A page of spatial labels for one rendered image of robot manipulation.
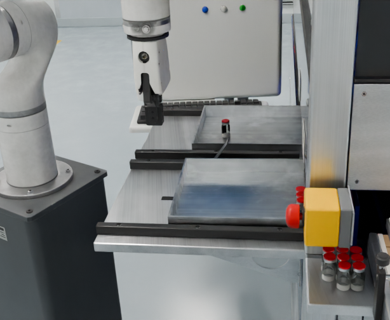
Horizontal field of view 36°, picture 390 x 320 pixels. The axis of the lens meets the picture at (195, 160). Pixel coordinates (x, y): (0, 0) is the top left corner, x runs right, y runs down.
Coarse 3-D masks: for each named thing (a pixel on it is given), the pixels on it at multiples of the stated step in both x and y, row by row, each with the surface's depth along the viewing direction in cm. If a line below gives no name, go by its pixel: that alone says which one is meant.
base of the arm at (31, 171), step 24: (0, 120) 132; (24, 120) 131; (48, 120) 138; (0, 144) 136; (24, 144) 133; (48, 144) 138; (24, 168) 136; (48, 168) 139; (0, 192) 137; (24, 192) 136; (48, 192) 137
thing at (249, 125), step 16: (208, 112) 169; (224, 112) 168; (240, 112) 168; (256, 112) 167; (272, 112) 166; (288, 112) 166; (208, 128) 162; (240, 128) 161; (256, 128) 160; (272, 128) 159; (288, 128) 159; (192, 144) 145; (208, 144) 145; (240, 144) 144; (256, 144) 143; (272, 144) 143; (288, 144) 142
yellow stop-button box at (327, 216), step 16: (304, 192) 98; (320, 192) 97; (336, 192) 97; (304, 208) 96; (320, 208) 93; (336, 208) 92; (352, 208) 92; (304, 224) 96; (320, 224) 94; (336, 224) 93; (304, 240) 96; (320, 240) 95; (336, 240) 94
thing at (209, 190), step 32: (192, 160) 138; (224, 160) 137; (256, 160) 136; (288, 160) 135; (192, 192) 130; (224, 192) 129; (256, 192) 128; (288, 192) 128; (192, 224) 115; (224, 224) 114; (256, 224) 113
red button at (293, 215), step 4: (292, 204) 97; (296, 204) 97; (288, 208) 97; (292, 208) 96; (296, 208) 96; (288, 212) 96; (292, 212) 96; (296, 212) 96; (288, 216) 96; (292, 216) 96; (296, 216) 96; (300, 216) 97; (288, 220) 96; (292, 220) 96; (296, 220) 96; (288, 224) 96; (292, 224) 96; (296, 224) 96; (292, 228) 97; (296, 228) 97
